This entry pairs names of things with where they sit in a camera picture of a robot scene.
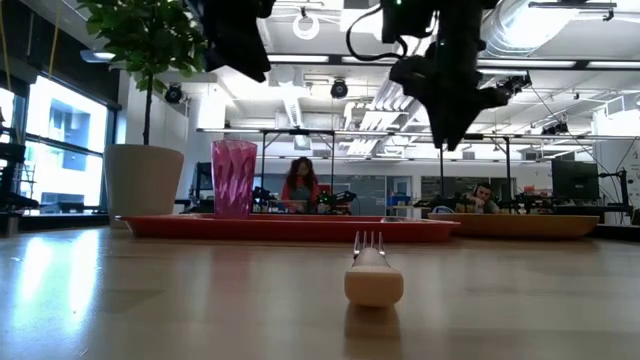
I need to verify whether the black camera cable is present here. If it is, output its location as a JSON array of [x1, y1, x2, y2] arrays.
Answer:
[[346, 3, 407, 63]]

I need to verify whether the large glass window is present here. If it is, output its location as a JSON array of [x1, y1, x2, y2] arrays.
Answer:
[[0, 74, 119, 216]]

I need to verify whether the white plant pot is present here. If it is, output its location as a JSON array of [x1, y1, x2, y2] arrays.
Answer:
[[103, 144, 185, 230]]

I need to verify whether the tan wooden plate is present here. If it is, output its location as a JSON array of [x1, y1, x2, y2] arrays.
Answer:
[[427, 212, 601, 239]]

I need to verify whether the pink faceted plastic cup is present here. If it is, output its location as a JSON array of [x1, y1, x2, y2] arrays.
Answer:
[[210, 139, 258, 220]]

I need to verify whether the black computer monitor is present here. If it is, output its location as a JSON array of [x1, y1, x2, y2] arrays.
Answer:
[[192, 161, 215, 194], [551, 159, 600, 201]]

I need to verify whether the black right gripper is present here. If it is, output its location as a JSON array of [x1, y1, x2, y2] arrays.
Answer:
[[389, 49, 510, 152]]

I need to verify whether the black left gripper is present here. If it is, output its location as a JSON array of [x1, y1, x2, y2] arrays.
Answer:
[[202, 0, 277, 84]]

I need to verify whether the person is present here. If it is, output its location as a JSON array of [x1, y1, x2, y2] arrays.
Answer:
[[454, 182, 501, 215], [280, 156, 321, 214]]

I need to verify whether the red plastic tray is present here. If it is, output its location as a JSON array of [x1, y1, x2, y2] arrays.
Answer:
[[115, 213, 460, 245]]

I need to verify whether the white ceiling ring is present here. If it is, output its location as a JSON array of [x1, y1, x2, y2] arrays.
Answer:
[[292, 12, 321, 41]]

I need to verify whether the green leafy plant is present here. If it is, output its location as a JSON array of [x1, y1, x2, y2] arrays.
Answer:
[[74, 0, 209, 146]]

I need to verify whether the fork with wooden handle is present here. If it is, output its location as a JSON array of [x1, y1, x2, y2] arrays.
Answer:
[[343, 230, 405, 308]]

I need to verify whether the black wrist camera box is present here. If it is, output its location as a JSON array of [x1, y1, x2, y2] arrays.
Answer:
[[380, 0, 441, 45]]

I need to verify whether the black equipment stand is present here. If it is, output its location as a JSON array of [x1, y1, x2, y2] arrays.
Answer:
[[598, 168, 632, 221]]

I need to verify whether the round ceiling lamp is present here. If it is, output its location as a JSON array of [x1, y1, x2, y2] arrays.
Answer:
[[79, 48, 117, 64]]

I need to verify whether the black equipment rack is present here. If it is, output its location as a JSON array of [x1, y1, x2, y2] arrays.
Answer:
[[0, 142, 40, 214]]

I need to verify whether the long ceiling light strip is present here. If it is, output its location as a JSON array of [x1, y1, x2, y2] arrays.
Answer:
[[477, 59, 577, 69], [267, 54, 330, 64], [341, 55, 401, 65], [586, 60, 640, 70]]

